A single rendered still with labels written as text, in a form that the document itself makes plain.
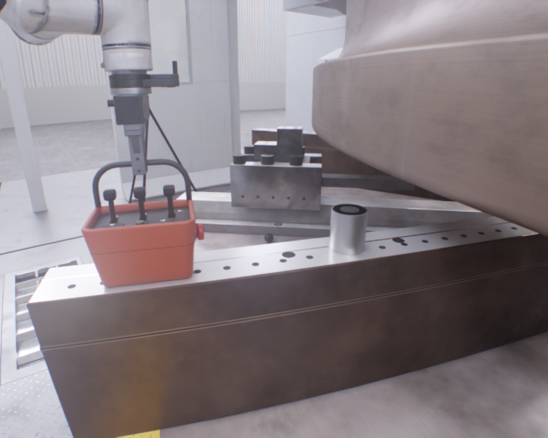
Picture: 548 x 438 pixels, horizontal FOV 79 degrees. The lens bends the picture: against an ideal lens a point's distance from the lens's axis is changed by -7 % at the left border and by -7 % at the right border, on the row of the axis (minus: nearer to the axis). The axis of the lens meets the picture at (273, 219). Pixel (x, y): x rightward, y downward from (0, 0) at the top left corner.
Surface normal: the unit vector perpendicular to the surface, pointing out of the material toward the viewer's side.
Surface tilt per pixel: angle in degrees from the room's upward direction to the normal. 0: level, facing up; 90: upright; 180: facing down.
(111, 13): 109
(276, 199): 90
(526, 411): 0
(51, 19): 130
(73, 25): 141
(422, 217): 72
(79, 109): 90
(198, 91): 90
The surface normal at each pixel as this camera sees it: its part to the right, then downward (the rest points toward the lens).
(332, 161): -0.49, 0.31
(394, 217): -0.11, 0.04
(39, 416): 0.00, -0.93
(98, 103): 0.58, 0.29
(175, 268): 0.25, 0.45
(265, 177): -0.12, 0.36
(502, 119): -0.93, 0.13
